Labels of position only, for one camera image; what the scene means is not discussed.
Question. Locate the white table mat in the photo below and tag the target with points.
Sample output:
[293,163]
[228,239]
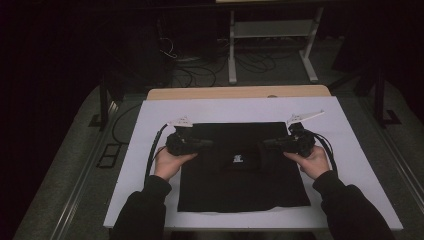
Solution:
[350,133]

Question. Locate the person's right hand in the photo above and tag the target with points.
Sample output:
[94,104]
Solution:
[313,165]

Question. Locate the person's left hand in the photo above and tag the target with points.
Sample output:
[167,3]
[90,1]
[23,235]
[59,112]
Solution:
[170,165]

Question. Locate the metal floor rail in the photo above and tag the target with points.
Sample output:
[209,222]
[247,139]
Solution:
[76,196]
[405,176]

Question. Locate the black metal stand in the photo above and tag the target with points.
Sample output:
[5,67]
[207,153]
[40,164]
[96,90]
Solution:
[380,100]
[104,106]

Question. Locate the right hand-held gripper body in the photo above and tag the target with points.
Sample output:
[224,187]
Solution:
[300,143]

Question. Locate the black tank top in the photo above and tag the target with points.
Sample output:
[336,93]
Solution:
[243,186]

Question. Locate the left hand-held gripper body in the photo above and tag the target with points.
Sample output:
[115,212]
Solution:
[181,145]

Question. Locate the white metal stand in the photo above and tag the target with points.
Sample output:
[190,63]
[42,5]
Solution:
[273,29]

